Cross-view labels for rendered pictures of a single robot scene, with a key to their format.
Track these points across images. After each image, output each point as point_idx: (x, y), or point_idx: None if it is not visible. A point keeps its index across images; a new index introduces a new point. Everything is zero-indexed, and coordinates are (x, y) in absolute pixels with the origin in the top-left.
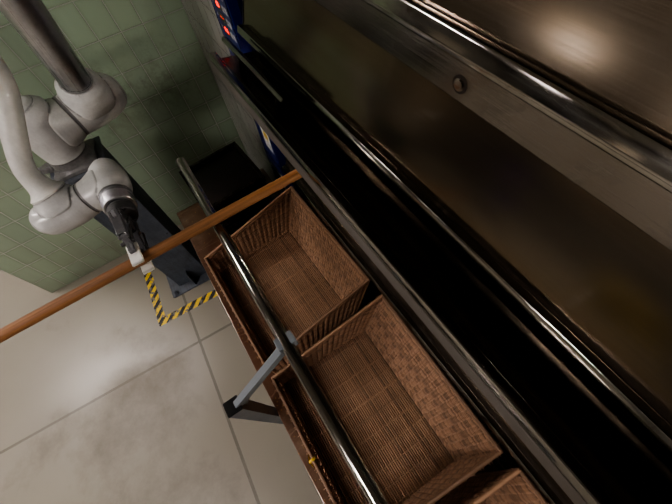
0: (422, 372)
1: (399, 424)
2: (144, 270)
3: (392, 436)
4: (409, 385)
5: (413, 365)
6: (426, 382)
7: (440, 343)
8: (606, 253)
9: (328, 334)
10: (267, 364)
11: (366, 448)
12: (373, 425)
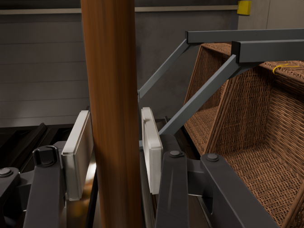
0: (253, 193)
1: (292, 144)
2: (141, 118)
3: (290, 131)
4: (291, 181)
5: (263, 198)
6: (253, 187)
7: (195, 213)
8: (24, 220)
9: (298, 196)
10: (169, 122)
11: (298, 108)
12: (302, 129)
